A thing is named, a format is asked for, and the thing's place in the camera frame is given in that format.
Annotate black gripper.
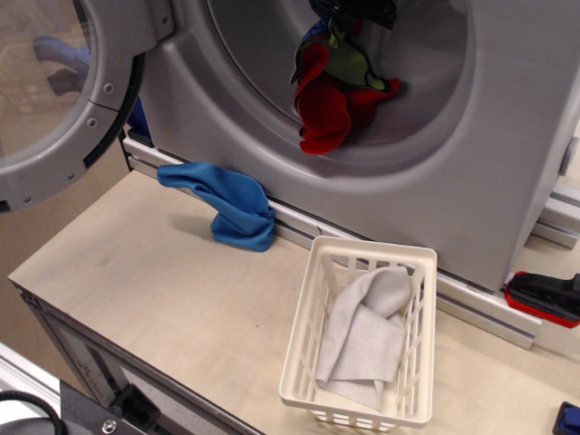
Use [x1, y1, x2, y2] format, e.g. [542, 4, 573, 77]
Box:
[308, 0, 398, 30]

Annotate green cloth with black trim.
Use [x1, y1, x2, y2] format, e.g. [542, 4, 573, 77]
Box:
[291, 28, 401, 94]

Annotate light blue cloth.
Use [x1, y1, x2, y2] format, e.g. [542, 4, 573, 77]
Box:
[302, 17, 330, 43]

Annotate red cloth with black trim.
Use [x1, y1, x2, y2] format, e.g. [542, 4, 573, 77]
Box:
[294, 42, 401, 155]

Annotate grey toy washing machine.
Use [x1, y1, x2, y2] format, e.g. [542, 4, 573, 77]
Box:
[140, 1, 579, 290]

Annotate round grey machine door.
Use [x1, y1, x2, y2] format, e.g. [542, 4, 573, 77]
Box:
[1, 1, 174, 213]

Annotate white plastic laundry basket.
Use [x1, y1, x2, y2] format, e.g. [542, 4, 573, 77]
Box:
[280, 237, 437, 431]

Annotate blue folded cloth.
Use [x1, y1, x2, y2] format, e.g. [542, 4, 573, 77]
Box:
[157, 161, 276, 252]

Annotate blue clamp behind door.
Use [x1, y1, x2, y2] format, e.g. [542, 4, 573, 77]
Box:
[33, 35, 151, 140]

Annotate grey felt cloth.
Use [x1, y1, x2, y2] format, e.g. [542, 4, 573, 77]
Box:
[316, 266, 411, 410]

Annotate red and black clamp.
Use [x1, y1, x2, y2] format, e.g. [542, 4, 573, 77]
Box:
[504, 272, 579, 328]

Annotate blue black clamp corner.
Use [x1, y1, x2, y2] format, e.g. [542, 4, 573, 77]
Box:
[552, 401, 580, 435]

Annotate aluminium extrusion rail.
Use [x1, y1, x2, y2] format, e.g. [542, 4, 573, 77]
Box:
[121, 137, 542, 350]

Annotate aluminium table frame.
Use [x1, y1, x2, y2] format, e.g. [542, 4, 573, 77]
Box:
[18, 287, 261, 434]

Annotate black metal bracket plate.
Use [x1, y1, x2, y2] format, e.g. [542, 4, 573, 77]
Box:
[59, 381, 161, 434]

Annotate black braided cable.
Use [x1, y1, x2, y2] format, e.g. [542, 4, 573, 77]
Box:
[0, 390, 67, 435]

